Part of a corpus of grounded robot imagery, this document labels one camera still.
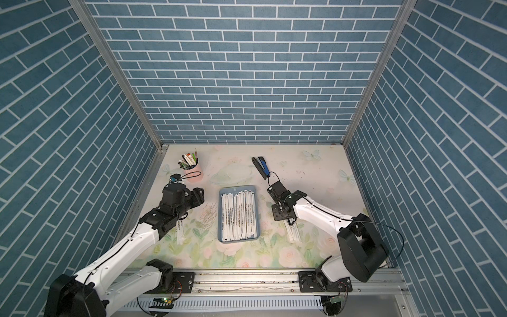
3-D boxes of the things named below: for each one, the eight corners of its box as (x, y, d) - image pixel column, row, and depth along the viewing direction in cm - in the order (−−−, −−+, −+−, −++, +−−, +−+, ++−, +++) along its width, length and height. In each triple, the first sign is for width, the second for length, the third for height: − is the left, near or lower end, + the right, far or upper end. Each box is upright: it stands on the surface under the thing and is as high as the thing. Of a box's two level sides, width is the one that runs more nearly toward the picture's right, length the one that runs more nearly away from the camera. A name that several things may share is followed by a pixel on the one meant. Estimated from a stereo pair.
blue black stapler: (263, 180, 106) (263, 178, 104) (252, 160, 115) (252, 158, 113) (273, 177, 108) (273, 174, 106) (261, 157, 117) (261, 154, 115)
